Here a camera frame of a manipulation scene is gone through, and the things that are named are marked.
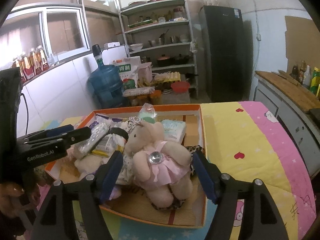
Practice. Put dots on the black hair band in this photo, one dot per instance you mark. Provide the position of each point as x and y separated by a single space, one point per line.
117 131

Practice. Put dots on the green sponge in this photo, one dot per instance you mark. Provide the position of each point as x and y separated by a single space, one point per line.
147 115

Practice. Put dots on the orange shallow cardboard box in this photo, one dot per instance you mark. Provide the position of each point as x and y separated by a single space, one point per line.
192 135

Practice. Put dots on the orange drink bottle red label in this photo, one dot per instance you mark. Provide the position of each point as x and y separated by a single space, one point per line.
42 60
26 66
18 68
34 62

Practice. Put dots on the clear plastic noodle box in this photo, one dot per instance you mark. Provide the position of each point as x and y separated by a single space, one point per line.
138 91

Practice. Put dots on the white printed sack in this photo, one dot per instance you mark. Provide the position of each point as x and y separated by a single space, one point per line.
126 70

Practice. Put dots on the white metal shelf rack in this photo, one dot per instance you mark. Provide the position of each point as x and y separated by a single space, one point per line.
160 30

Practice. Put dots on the dark grey fridge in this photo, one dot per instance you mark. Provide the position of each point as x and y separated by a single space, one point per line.
222 55

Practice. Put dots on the clear plastic packet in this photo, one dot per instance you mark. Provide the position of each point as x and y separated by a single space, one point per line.
91 141

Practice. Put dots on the colourful cartoon bed sheet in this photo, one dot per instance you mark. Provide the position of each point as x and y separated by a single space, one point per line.
237 140

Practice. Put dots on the red lidded clear jar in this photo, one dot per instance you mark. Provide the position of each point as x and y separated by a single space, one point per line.
178 13

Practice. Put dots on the red lidded flat pot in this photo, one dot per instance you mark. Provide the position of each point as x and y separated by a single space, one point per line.
137 4

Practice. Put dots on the clear drinking glass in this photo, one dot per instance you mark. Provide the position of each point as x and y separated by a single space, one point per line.
56 58

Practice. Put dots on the blue water jug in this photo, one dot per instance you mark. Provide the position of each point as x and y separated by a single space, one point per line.
106 87

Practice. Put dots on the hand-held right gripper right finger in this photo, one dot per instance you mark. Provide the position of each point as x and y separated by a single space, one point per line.
203 177

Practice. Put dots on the purple white plastic packet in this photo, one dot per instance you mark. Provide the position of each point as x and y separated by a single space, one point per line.
100 124

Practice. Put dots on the aluminium sliding window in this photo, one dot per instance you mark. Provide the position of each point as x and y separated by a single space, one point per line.
50 30

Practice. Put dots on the stacked white bowls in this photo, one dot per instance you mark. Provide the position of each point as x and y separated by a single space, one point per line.
136 46

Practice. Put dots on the green tray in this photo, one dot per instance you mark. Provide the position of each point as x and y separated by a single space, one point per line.
140 24

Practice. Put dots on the red plastic basin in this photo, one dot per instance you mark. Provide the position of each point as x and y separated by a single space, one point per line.
179 86

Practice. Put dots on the white plastic bottle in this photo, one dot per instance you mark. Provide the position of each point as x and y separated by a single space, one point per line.
307 77

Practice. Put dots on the cardboard sheet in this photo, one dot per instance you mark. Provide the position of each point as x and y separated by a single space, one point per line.
302 40

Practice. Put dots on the small floral tissue pack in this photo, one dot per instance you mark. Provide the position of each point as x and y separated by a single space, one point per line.
173 130

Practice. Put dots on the white floral cloth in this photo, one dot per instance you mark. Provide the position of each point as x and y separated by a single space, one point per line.
126 168

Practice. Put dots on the clay pot with red lid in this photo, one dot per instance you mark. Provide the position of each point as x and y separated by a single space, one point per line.
164 60

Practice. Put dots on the wooden chopping board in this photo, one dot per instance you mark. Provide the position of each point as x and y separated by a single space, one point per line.
285 86

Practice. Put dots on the black water pump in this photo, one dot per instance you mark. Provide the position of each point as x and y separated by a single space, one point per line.
97 51

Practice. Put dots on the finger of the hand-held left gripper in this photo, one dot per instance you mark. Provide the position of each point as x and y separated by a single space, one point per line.
62 129
77 134

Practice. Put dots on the dark sauce bottle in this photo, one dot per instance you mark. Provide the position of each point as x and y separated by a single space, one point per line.
295 73

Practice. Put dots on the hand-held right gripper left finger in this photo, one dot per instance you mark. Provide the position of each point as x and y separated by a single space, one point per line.
112 175

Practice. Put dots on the green yellow bottle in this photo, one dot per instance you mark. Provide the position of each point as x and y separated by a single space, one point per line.
315 79

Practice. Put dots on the person's left hand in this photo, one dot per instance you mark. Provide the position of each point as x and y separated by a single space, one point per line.
10 197

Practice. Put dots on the white printed packet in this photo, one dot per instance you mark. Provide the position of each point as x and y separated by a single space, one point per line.
111 142

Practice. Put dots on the plush bear with pink dress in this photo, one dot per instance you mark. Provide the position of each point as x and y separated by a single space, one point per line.
155 160

